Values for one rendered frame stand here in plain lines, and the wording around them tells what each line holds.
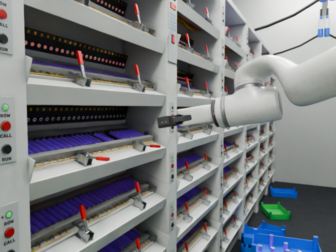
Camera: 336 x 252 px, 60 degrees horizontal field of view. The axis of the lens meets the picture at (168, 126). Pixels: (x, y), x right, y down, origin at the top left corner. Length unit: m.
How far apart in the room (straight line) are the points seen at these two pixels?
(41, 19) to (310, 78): 0.73
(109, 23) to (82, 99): 0.24
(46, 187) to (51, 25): 0.50
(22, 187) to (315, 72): 0.60
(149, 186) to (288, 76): 0.72
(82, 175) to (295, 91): 0.53
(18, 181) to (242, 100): 0.53
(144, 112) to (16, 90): 0.64
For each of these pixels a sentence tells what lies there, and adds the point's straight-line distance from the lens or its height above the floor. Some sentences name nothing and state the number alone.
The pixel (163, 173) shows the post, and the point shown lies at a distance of 1.15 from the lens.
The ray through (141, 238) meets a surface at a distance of 1.20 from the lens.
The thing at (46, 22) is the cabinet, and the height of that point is 1.35.
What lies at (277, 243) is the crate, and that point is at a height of 0.42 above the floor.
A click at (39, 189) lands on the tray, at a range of 0.68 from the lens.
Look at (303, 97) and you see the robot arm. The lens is 0.65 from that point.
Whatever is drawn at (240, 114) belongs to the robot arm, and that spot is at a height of 1.09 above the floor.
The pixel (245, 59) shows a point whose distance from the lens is 2.49.
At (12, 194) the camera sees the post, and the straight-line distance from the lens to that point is 0.64.
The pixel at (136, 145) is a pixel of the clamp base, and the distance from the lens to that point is 0.99.
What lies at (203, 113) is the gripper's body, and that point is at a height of 1.09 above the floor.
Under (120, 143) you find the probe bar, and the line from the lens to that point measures 0.95.
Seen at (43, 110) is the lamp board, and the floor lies 1.10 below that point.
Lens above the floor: 1.10
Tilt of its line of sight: 4 degrees down
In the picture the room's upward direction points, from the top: straight up
